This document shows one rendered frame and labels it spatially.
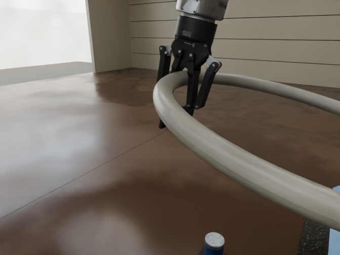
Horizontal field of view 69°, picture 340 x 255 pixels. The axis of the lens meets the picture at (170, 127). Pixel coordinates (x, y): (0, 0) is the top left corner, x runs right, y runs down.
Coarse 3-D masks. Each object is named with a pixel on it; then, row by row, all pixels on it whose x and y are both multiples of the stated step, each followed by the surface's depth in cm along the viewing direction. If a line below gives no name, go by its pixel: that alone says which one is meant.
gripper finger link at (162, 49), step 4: (160, 48) 50; (164, 48) 50; (160, 52) 50; (160, 56) 51; (164, 56) 50; (168, 56) 51; (160, 60) 51; (164, 60) 50; (168, 60) 52; (160, 64) 51; (164, 64) 51; (168, 64) 52; (160, 68) 51; (164, 68) 51; (168, 68) 53; (160, 72) 52; (164, 72) 52; (168, 72) 53; (160, 76) 52
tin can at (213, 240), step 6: (210, 234) 131; (216, 234) 131; (210, 240) 127; (216, 240) 127; (222, 240) 127; (210, 246) 125; (216, 246) 124; (222, 246) 125; (204, 252) 131; (210, 252) 126; (216, 252) 125; (222, 252) 128
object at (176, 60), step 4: (180, 48) 47; (176, 52) 48; (180, 52) 47; (176, 56) 48; (180, 56) 47; (176, 60) 48; (180, 60) 48; (172, 64) 49; (176, 64) 48; (172, 68) 50; (176, 68) 49; (180, 68) 50; (172, 72) 50
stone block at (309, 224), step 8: (304, 224) 58; (312, 224) 56; (320, 224) 54; (304, 232) 56; (312, 232) 54; (320, 232) 52; (328, 232) 50; (304, 240) 53; (312, 240) 51; (320, 240) 50; (328, 240) 48; (296, 248) 70; (304, 248) 51; (312, 248) 49; (320, 248) 48
